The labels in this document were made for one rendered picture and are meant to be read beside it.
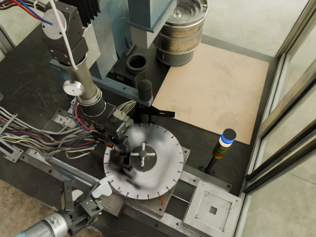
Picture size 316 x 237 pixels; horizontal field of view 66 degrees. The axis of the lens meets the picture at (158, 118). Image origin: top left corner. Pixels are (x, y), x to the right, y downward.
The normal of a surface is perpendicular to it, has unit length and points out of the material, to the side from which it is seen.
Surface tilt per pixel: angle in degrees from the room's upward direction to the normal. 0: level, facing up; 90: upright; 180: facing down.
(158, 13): 69
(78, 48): 90
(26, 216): 0
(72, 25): 90
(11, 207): 0
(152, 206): 0
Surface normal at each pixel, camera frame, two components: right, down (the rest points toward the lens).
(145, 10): -0.43, 0.79
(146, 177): 0.00, -0.48
